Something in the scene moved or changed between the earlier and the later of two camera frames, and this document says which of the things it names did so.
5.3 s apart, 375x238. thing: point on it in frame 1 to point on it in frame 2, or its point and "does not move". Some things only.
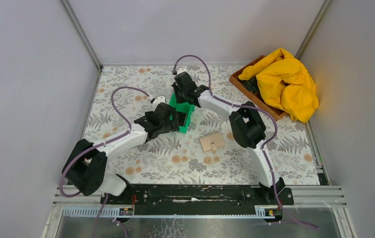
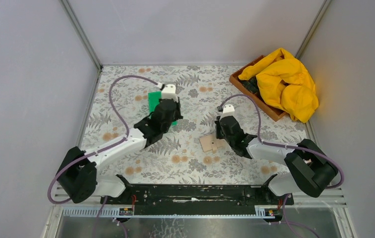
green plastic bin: x=184 y=111 to x=153 y=100
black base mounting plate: x=196 y=198 does not move
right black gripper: x=178 y=99 to x=218 y=126
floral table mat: x=208 y=153 does not move
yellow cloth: x=284 y=82 does not move
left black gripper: x=172 y=125 does not move
